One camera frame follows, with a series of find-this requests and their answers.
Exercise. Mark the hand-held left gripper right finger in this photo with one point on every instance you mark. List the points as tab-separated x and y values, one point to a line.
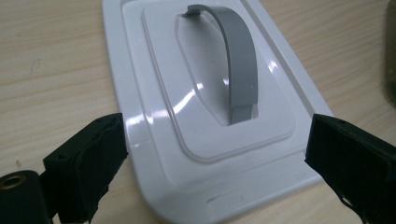
351	161

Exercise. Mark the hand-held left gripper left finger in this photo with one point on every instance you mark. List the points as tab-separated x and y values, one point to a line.
84	174

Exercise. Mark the grey transparent storage box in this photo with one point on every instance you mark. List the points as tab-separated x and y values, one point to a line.
392	62

